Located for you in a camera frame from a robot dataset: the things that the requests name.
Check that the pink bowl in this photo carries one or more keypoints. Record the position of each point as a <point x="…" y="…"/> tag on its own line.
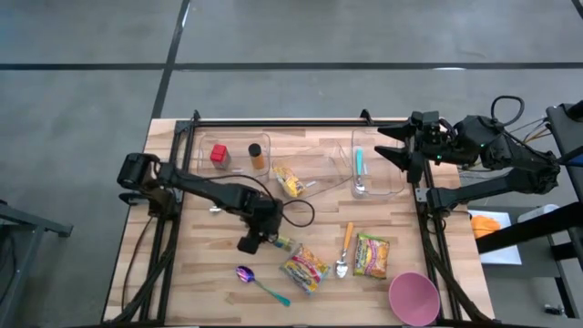
<point x="414" y="298"/>

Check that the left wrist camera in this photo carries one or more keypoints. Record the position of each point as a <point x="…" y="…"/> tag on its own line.
<point x="249" y="243"/>

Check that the clear plastic cutlery bin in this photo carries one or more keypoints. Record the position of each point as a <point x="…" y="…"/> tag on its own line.
<point x="387" y="177"/>

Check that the yellow ramen noodle packet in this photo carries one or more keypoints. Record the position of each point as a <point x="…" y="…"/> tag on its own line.
<point x="289" y="182"/>

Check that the clear plastic ramen bin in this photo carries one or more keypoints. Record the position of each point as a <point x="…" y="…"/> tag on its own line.
<point x="323" y="168"/>

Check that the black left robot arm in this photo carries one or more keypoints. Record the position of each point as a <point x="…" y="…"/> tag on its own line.
<point x="205" y="189"/>

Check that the black equipment stand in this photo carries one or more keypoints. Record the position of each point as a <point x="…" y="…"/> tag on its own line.
<point x="524" y="230"/>

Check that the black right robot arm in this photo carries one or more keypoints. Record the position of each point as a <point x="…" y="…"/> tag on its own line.
<point x="501" y="182"/>

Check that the red lidded spice box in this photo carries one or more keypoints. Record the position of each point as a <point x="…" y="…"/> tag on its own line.
<point x="220" y="156"/>

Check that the blue edged ramen packet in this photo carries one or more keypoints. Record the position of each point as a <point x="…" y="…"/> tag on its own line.
<point x="304" y="269"/>

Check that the black aluminium table frame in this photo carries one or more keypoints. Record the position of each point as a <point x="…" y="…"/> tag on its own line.
<point x="282" y="123"/>

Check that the small black floor object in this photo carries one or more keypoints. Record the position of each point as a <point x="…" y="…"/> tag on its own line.
<point x="555" y="310"/>

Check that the dark grey metal rack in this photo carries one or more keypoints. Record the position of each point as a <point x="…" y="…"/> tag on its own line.
<point x="27" y="223"/>

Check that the orange cloth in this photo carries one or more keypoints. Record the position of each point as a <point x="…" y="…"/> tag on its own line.
<point x="485" y="226"/>

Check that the green lime chili ramen packet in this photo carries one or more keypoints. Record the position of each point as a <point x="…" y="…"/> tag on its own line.
<point x="371" y="256"/>

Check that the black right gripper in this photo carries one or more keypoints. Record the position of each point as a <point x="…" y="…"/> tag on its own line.
<point x="430" y="136"/>

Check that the clear plastic spice bin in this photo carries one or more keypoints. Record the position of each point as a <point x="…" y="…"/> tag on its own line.
<point x="237" y="159"/>

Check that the grey metal corner bracket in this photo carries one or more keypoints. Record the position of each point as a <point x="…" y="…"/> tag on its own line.
<point x="422" y="195"/>

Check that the iridescent purple spoon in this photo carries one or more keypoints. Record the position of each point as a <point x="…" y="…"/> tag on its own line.
<point x="246" y="274"/>

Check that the white paper sheet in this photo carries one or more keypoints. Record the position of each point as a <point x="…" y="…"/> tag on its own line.
<point x="501" y="253"/>

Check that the white plastic container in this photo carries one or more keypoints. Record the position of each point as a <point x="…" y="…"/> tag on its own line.
<point x="539" y="213"/>

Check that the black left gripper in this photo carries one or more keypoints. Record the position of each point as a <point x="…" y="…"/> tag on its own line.
<point x="266" y="218"/>

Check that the orange spice bottle black lid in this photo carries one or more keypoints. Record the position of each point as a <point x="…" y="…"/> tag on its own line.
<point x="257" y="157"/>

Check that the green spice jar black lid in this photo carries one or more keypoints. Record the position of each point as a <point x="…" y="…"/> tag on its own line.
<point x="286" y="242"/>

